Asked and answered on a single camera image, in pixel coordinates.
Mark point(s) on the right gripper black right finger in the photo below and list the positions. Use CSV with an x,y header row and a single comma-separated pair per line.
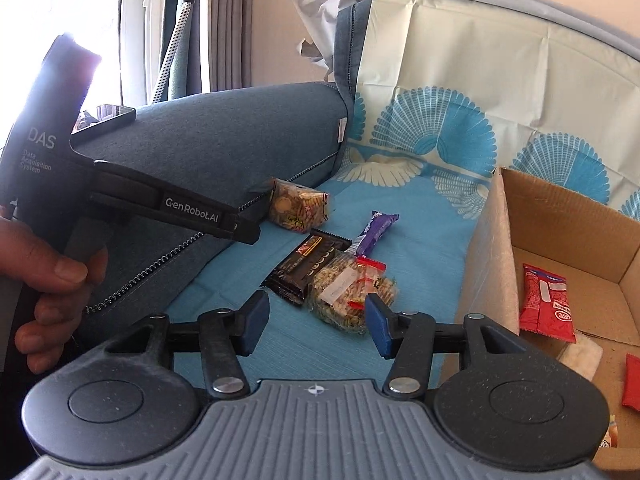
x,y
491,393

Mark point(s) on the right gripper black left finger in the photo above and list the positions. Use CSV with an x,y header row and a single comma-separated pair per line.
x,y
137,394

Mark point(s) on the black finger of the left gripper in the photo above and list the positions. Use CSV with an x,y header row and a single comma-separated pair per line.
x,y
129,190

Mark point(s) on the long red snack packet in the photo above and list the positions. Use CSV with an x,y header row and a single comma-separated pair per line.
x,y
545,309

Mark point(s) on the small red snack packet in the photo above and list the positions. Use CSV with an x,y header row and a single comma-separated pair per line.
x,y
631,394

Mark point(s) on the clear bag of round crackers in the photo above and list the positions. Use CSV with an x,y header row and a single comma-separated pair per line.
x,y
297,208

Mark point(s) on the person's left hand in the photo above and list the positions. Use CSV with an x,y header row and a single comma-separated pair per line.
x,y
64,284

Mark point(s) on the beige snack packet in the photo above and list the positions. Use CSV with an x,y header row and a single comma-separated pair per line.
x,y
584,356

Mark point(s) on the yellow orange snack wrapper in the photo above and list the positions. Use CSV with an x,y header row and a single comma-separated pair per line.
x,y
610,439

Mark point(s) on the brown cardboard box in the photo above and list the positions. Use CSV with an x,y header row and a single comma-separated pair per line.
x,y
529,220

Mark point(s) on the dark brown chocolate bar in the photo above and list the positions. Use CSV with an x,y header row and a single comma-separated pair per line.
x,y
290,278

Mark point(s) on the small red candy packet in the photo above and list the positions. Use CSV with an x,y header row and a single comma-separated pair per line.
x,y
369,272

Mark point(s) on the purple chocolate bar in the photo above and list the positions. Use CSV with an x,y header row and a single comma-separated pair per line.
x,y
379,223

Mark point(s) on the grey window curtain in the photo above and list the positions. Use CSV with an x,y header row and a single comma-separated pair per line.
x,y
168,49

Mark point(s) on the blue white patterned sofa cover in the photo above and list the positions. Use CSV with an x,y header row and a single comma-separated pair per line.
x,y
496,140

